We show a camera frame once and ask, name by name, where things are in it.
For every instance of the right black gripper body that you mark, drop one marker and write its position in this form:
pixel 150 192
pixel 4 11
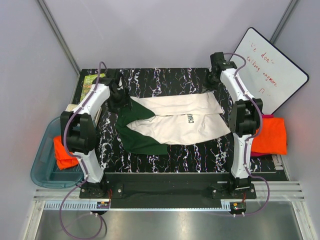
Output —
pixel 211 83

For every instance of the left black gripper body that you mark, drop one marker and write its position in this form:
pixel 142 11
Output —
pixel 120 100

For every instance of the white and green t-shirt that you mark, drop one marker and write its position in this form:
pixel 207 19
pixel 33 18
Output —
pixel 149 125

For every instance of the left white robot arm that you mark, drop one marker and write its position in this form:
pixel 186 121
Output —
pixel 78 128

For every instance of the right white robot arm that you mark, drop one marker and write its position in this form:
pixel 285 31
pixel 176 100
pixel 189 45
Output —
pixel 244 119

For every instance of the green treehouse paperback book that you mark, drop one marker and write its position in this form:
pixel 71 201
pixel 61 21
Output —
pixel 87 84

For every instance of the Brideshead Revisited paperback book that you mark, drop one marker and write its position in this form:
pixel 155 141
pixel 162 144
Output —
pixel 71 107

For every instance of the white dry-erase board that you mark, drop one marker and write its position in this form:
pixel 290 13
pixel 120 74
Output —
pixel 268 74

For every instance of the orange t-shirt in bin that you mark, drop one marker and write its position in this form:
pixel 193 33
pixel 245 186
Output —
pixel 63 159

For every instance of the folded orange t-shirt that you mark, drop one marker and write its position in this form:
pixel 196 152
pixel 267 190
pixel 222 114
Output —
pixel 272 139

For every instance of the teal plastic bin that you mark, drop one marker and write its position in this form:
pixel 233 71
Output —
pixel 45 172

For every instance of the aluminium frame rail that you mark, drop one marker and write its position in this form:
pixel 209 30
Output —
pixel 274 191

